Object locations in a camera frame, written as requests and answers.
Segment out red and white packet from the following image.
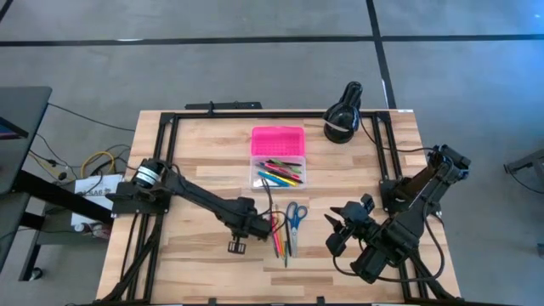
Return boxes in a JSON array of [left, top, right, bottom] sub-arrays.
[[71, 220, 111, 241]]

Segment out yellow cable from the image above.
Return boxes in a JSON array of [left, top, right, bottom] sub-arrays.
[[79, 149, 117, 180]]

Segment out clear pencil box pink lid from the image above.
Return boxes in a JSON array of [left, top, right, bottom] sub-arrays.
[[249, 125, 308, 191]]

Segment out grey desk top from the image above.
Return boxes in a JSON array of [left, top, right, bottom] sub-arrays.
[[0, 86, 54, 196], [0, 190, 31, 273]]

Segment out black floor cable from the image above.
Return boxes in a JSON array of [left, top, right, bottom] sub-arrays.
[[45, 101, 137, 132]]

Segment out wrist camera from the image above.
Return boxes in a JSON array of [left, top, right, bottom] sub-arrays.
[[253, 206, 275, 235], [325, 232, 348, 257]]

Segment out black marker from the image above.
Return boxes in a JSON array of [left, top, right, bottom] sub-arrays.
[[285, 215, 293, 257]]

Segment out dark laptop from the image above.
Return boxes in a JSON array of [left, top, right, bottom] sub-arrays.
[[0, 115, 30, 141]]

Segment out black desk leg frame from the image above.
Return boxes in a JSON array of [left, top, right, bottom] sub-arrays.
[[12, 169, 115, 282]]

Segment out black pen with scale print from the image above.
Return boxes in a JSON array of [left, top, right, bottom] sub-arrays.
[[271, 167, 305, 184]]

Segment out blue handled scissors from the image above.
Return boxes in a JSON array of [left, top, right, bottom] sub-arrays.
[[284, 201, 309, 258]]

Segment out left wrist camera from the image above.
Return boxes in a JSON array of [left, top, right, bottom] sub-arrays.
[[253, 206, 275, 235]]

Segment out yellow highlighter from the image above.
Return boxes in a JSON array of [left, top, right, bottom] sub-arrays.
[[271, 170, 300, 188]]

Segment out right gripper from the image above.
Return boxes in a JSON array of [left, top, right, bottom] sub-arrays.
[[325, 194, 377, 239]]

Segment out thin black cable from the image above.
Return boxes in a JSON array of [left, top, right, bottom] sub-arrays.
[[359, 115, 439, 153]]

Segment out light green pen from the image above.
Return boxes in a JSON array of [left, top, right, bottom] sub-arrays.
[[268, 158, 303, 174]]

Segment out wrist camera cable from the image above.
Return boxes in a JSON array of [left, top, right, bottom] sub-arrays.
[[332, 211, 446, 285], [259, 176, 276, 216]]

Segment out black aluminium table frame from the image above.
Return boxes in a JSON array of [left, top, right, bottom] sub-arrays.
[[96, 110, 461, 306]]

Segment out black power strip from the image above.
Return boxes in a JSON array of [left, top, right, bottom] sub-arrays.
[[184, 100, 264, 111]]

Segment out white paper sheet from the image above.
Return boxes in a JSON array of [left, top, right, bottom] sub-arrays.
[[70, 173, 124, 227]]

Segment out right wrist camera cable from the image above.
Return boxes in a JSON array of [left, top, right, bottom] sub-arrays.
[[332, 211, 446, 285]]

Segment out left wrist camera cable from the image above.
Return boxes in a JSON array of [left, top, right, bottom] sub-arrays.
[[259, 176, 276, 216]]

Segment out black cable with connector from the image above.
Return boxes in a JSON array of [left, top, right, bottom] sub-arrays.
[[25, 131, 86, 184]]

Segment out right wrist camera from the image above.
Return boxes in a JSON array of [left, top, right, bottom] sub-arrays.
[[325, 232, 348, 257]]

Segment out black desk lamp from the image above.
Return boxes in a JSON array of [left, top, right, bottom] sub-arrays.
[[322, 80, 365, 145]]

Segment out grey stand base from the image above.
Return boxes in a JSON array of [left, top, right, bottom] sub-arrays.
[[502, 147, 544, 183]]

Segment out pink highlighter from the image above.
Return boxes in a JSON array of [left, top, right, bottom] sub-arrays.
[[270, 214, 281, 258]]

